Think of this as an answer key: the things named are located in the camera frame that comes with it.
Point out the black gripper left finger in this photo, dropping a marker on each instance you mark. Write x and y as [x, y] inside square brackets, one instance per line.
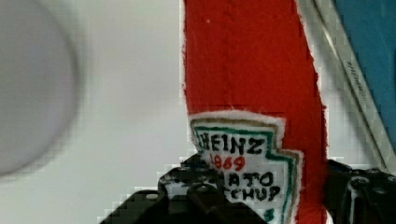
[191, 193]

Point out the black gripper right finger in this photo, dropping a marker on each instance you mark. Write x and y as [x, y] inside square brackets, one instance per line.
[356, 196]

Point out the red plush ketchup bottle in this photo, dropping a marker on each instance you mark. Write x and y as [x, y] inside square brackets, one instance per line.
[254, 107]

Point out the silver toaster oven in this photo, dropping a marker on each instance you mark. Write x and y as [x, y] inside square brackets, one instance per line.
[353, 43]

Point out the large grey round plate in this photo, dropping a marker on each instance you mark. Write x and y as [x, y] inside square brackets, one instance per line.
[38, 82]

